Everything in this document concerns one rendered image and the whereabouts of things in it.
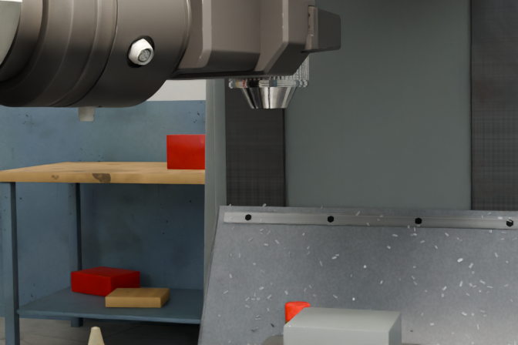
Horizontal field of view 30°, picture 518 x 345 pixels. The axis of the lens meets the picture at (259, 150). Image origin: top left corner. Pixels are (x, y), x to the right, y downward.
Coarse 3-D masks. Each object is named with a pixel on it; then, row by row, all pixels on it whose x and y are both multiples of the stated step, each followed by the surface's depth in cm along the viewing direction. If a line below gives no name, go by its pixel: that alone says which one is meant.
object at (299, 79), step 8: (304, 64) 56; (296, 72) 55; (304, 72) 56; (232, 80) 56; (240, 80) 55; (248, 80) 55; (256, 80) 55; (264, 80) 54; (272, 80) 54; (280, 80) 55; (288, 80) 55; (296, 80) 55; (304, 80) 56; (232, 88) 56
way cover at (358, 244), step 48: (240, 240) 95; (288, 240) 93; (336, 240) 92; (384, 240) 91; (432, 240) 90; (480, 240) 88; (240, 288) 93; (288, 288) 91; (336, 288) 90; (384, 288) 89; (432, 288) 88; (480, 288) 87; (240, 336) 91; (432, 336) 86; (480, 336) 85
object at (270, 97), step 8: (240, 88) 56; (248, 88) 56; (256, 88) 55; (264, 88) 55; (272, 88) 55; (280, 88) 55; (288, 88) 56; (296, 88) 56; (248, 96) 56; (256, 96) 56; (264, 96) 55; (272, 96) 55; (280, 96) 55; (288, 96) 56; (248, 104) 57; (256, 104) 56; (264, 104) 56; (272, 104) 56; (280, 104) 56; (288, 104) 56
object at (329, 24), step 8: (320, 16) 55; (328, 16) 56; (336, 16) 56; (320, 24) 55; (328, 24) 56; (336, 24) 56; (320, 32) 55; (328, 32) 56; (336, 32) 56; (320, 40) 55; (328, 40) 56; (336, 40) 56; (320, 48) 55; (328, 48) 56; (336, 48) 56
